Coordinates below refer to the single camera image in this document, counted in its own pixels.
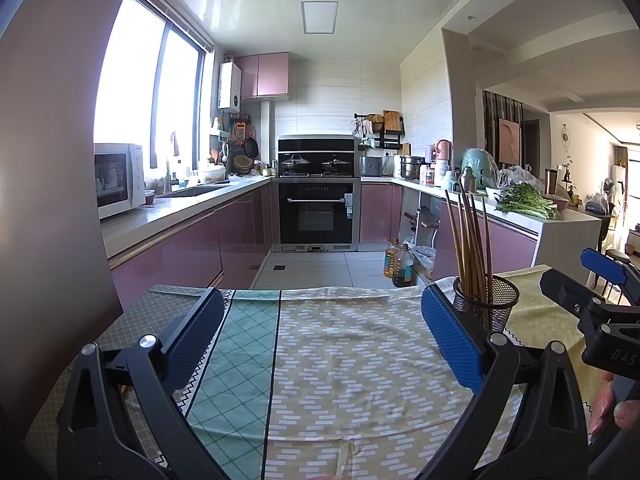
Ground patterned tablecloth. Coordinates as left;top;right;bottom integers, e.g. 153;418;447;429
25;265;606;480

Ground white water heater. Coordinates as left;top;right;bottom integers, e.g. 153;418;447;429
218;62;242;112

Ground white microwave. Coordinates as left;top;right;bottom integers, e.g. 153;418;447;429
94;143;147;220

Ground bunch of green vegetables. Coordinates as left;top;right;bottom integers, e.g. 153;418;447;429
495;183;558;219

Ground pink wall painting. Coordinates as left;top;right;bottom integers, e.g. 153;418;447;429
497;118;522;166

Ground black mesh holder cup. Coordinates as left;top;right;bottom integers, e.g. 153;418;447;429
452;274;521;336

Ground ceiling light panel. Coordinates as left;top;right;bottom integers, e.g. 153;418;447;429
301;1;339;35

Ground bunch of wooden chopsticks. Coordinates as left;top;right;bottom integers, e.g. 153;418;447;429
444;187;496;306

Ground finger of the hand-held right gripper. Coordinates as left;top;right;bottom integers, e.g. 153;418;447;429
580;248;640;293
540;267;608;333

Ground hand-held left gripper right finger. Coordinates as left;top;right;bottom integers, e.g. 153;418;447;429
415;284;591;480

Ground kitchen window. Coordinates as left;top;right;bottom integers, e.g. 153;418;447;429
94;0;216;171

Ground steel stock pot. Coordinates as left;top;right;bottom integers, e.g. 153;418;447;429
400;155;426;181

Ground person's right hand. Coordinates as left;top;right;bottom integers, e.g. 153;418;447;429
587;370;640;436

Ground black integrated stove oven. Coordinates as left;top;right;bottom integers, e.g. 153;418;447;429
272;135;362;253

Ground clear plastic bag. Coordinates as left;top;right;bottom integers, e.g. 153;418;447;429
497;165;543;196

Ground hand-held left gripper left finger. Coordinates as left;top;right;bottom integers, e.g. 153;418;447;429
55;287;226;480

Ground dark oil bottle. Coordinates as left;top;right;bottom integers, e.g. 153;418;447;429
392;243;416;288

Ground yellow oil bottle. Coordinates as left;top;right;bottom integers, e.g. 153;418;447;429
383;238;401;278

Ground pink kitchen base cabinets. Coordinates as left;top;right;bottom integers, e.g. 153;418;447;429
360;176;601;288
100;176;278;311

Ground black wall rack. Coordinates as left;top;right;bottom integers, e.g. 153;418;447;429
354;111;405;151

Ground pink wall cabinet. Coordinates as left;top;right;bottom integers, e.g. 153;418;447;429
235;52;291;100

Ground teal kitchen appliance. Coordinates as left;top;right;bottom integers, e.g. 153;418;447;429
461;147;501;191

